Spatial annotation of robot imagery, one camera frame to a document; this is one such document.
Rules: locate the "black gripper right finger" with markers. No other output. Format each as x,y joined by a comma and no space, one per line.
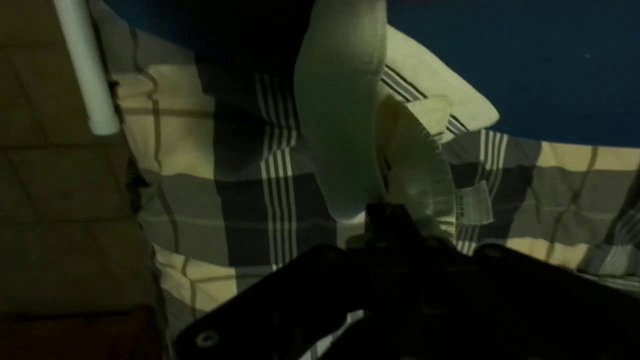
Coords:
532,301

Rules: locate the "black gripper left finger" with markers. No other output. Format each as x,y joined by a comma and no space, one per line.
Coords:
321,286

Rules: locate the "cream striped towel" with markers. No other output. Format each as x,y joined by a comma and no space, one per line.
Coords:
341,100

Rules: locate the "plaid comforter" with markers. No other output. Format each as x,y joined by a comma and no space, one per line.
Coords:
201,133

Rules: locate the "blue mat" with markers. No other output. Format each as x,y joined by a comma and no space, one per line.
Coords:
532,66

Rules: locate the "white plastic pipe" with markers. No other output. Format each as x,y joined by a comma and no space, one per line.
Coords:
86,66

